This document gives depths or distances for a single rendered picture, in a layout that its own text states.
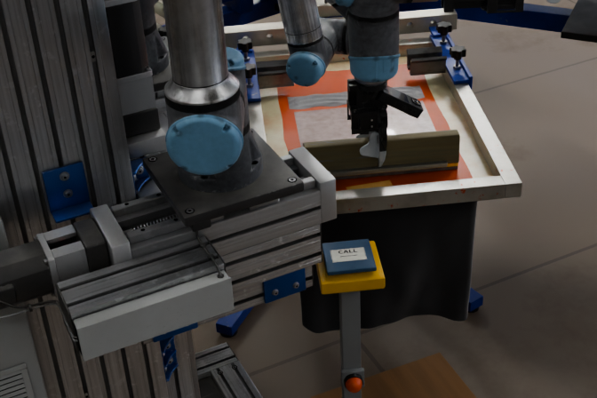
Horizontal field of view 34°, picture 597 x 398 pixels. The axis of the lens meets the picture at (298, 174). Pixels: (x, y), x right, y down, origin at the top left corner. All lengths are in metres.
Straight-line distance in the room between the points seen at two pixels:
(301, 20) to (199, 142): 0.54
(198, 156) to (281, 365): 1.74
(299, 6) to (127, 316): 0.71
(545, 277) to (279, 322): 0.95
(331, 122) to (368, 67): 1.04
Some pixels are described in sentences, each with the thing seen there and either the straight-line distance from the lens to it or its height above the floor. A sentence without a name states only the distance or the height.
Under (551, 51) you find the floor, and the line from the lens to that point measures 5.13.
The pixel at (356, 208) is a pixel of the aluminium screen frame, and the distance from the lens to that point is 2.14.
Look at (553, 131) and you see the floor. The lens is 4.40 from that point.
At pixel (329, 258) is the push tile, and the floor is 0.97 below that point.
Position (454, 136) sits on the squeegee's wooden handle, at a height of 1.05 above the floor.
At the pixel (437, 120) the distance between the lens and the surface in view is 2.49.
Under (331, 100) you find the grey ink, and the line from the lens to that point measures 2.58.
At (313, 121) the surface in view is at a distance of 2.49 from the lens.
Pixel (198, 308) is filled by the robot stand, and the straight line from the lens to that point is 1.64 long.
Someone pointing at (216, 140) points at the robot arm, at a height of 1.44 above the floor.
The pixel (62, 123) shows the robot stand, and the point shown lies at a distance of 1.74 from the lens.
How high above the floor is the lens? 2.18
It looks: 32 degrees down
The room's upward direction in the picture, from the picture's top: 3 degrees counter-clockwise
